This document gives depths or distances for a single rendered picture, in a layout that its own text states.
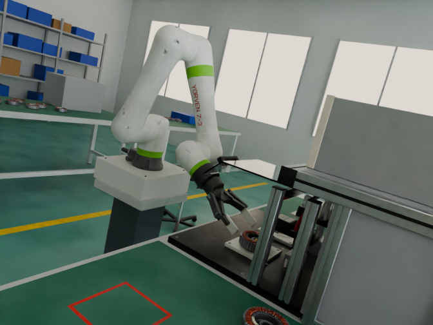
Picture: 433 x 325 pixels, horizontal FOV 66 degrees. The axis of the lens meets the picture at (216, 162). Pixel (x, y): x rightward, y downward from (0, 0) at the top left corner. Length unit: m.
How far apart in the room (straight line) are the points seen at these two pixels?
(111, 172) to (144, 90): 0.44
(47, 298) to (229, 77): 6.30
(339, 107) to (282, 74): 5.43
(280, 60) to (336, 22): 1.09
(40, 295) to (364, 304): 0.72
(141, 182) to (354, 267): 0.92
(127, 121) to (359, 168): 0.89
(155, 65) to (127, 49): 7.69
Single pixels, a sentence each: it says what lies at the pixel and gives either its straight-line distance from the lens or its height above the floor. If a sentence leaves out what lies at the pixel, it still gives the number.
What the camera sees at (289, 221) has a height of 0.92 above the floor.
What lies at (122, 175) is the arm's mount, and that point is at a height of 0.82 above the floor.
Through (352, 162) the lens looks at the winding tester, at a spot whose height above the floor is 1.16.
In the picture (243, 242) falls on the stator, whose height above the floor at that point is 0.80.
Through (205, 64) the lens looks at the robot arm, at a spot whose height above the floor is 1.36.
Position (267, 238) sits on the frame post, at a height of 0.91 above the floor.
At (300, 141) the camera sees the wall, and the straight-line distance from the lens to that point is 6.09.
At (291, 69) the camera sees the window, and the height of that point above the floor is 2.03.
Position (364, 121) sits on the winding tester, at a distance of 0.93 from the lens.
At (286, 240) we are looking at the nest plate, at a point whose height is 0.78.
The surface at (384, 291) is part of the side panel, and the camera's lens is 0.88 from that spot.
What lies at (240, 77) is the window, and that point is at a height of 1.72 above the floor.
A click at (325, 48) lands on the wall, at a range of 6.21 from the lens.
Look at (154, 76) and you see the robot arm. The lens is 1.33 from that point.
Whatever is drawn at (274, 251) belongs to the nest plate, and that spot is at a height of 0.78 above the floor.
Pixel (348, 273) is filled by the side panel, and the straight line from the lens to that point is 0.88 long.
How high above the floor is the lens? 1.24
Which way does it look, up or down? 11 degrees down
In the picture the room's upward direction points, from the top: 14 degrees clockwise
